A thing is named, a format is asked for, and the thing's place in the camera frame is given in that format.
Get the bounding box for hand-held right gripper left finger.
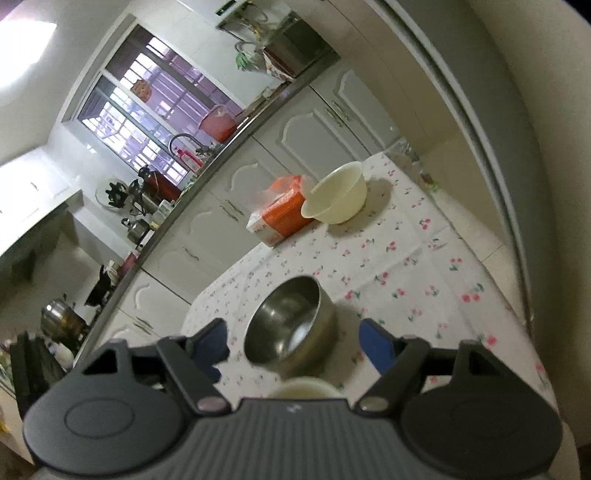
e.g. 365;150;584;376
83;318;230;414

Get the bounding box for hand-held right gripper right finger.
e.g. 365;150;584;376
356;318;502;413

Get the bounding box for stainless steel bowl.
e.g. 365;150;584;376
243;275;338;377

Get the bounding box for cream plastic bowl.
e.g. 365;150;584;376
301;161;368;225
267;376;343;401

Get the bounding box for floral tablecloth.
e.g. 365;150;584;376
180;150;555;402

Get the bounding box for black wok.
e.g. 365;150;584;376
84;264;118;306

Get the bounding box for steel kettle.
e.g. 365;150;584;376
121;217;152;244

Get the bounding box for orange tissue pack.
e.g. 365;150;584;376
246;174;319;247

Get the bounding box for steel stock pot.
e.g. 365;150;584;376
40;298;89;342

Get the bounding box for steel flask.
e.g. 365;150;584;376
129;180;160;217

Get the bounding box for red thermos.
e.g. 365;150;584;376
137;165;182;202

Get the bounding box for steel kitchen countertop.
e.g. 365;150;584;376
69;58;340;365

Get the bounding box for black ribbed object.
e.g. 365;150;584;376
9;331;68;409

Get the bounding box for black kitchen gadget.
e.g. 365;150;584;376
96;178;131;212

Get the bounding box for clear glass jar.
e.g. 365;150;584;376
387;138;435;191

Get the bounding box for grey range hood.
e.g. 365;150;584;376
0;203;75;282

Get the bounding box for steel sink faucet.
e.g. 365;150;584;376
168;133;218;162

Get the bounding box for pink plastic container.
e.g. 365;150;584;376
198;105;237;143

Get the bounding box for white base cabinets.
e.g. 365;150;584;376
74;69;402;365

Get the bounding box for barred kitchen window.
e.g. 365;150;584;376
62;23;245;185

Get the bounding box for grey sliding door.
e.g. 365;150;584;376
369;0;536;333

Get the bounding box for steel box appliance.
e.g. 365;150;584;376
263;21;340;79

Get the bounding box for ceiling light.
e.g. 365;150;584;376
0;23;57;89

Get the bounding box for white wall cabinets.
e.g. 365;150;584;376
0;148;84;259

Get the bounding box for wall-mounted steel rack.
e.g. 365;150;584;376
215;0;296;35

